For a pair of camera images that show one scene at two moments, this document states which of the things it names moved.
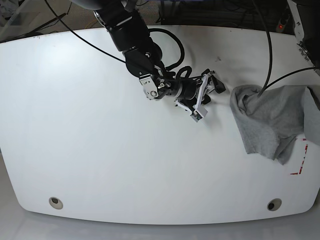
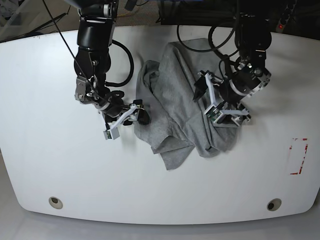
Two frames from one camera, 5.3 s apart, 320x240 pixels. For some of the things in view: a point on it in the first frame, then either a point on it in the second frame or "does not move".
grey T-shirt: [270, 124] → [166, 88]
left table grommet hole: [55, 203] does not move
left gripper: [190, 91] → [116, 111]
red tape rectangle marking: [299, 172] does not move
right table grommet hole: [274, 204] does not move
